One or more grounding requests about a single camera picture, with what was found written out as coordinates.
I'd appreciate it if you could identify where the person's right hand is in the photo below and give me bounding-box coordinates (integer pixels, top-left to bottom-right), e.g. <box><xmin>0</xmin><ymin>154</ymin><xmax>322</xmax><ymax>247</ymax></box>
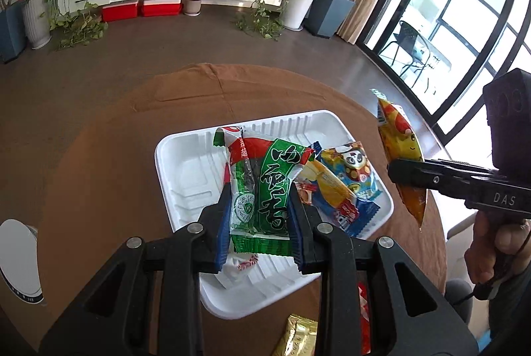
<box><xmin>464</xmin><ymin>211</ymin><xmax>531</xmax><ymax>286</ymax></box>

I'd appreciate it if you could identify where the leafy tree in blue planter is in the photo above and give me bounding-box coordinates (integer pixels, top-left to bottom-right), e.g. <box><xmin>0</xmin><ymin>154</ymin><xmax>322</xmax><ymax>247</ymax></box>
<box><xmin>0</xmin><ymin>0</ymin><xmax>29</xmax><ymax>64</ymax></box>

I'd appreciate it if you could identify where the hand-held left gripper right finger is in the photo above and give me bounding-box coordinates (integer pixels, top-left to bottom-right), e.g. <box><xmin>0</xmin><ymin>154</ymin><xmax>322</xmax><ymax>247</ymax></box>
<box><xmin>288</xmin><ymin>182</ymin><xmax>479</xmax><ymax>356</ymax></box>

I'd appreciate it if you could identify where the beige sofa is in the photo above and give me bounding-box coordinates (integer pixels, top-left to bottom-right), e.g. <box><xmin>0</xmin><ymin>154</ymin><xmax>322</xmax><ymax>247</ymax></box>
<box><xmin>445</xmin><ymin>213</ymin><xmax>479</xmax><ymax>283</ymax></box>

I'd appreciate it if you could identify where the black wrist strap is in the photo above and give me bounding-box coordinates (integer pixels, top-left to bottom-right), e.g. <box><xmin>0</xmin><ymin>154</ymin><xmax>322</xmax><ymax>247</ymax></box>
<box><xmin>451</xmin><ymin>280</ymin><xmax>500</xmax><ymax>306</ymax></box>

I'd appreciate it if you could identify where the black outdoor chair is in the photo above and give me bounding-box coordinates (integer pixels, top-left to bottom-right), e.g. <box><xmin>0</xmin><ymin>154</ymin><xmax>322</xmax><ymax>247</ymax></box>
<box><xmin>379</xmin><ymin>20</ymin><xmax>433</xmax><ymax>83</ymax></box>

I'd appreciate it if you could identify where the panda print snack packet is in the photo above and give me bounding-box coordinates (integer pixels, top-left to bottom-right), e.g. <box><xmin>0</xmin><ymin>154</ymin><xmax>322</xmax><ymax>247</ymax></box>
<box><xmin>319</xmin><ymin>141</ymin><xmax>383</xmax><ymax>202</ymax></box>

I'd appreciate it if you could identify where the gold snack packet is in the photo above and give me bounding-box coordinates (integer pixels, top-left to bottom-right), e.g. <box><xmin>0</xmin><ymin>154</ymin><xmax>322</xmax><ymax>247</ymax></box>
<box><xmin>271</xmin><ymin>313</ymin><xmax>319</xmax><ymax>356</ymax></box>

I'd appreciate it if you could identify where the outdoor glass table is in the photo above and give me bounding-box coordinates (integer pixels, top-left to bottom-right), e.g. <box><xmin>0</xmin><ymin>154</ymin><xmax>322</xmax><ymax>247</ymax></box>
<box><xmin>415</xmin><ymin>36</ymin><xmax>454</xmax><ymax>92</ymax></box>

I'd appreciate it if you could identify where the red storage box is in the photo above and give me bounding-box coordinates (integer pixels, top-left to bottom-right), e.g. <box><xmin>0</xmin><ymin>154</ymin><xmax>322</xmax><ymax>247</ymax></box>
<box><xmin>139</xmin><ymin>0</ymin><xmax>183</xmax><ymax>17</ymax></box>
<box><xmin>101</xmin><ymin>1</ymin><xmax>139</xmax><ymax>23</ymax></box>

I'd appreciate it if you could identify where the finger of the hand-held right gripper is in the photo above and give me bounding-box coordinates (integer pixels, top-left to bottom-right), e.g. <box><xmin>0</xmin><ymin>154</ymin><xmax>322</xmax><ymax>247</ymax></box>
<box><xmin>388</xmin><ymin>159</ymin><xmax>474</xmax><ymax>199</ymax></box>
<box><xmin>423</xmin><ymin>159</ymin><xmax>498</xmax><ymax>179</ymax></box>

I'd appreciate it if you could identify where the white round trash can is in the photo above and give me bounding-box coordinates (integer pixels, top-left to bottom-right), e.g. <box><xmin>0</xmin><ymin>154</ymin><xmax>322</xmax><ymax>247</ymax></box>
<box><xmin>0</xmin><ymin>218</ymin><xmax>44</xmax><ymax>305</ymax></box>

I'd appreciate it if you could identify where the glass sliding door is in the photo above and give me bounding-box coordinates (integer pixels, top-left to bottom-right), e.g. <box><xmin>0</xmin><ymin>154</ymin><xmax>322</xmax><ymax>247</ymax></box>
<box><xmin>356</xmin><ymin>0</ymin><xmax>531</xmax><ymax>158</ymax></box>

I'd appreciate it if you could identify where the white plastic tray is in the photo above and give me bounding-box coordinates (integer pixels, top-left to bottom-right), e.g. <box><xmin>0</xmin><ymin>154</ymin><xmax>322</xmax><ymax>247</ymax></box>
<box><xmin>154</xmin><ymin>110</ymin><xmax>395</xmax><ymax>320</ymax></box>

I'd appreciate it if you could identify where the plant in ribbed white pot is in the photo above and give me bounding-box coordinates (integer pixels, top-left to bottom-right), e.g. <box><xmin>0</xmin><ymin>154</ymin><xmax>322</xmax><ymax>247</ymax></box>
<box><xmin>21</xmin><ymin>0</ymin><xmax>53</xmax><ymax>50</ymax></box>

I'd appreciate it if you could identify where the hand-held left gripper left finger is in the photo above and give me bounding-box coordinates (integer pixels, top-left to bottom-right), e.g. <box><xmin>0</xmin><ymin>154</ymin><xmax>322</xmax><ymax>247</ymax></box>
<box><xmin>39</xmin><ymin>184</ymin><xmax>233</xmax><ymax>356</ymax></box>

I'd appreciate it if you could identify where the green white red snack packet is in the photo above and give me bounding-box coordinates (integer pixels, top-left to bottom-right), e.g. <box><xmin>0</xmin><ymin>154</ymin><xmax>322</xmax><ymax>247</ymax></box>
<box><xmin>213</xmin><ymin>126</ymin><xmax>260</xmax><ymax>240</ymax></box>

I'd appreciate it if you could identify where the blue snack packet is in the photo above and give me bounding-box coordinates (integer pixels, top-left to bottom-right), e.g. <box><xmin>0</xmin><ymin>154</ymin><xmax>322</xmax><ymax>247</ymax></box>
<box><xmin>295</xmin><ymin>162</ymin><xmax>381</xmax><ymax>239</ymax></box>

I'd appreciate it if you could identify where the yellow orange snack packet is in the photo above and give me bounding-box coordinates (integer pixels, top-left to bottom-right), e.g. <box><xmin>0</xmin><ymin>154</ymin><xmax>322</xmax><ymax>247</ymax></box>
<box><xmin>370</xmin><ymin>88</ymin><xmax>429</xmax><ymax>233</ymax></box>

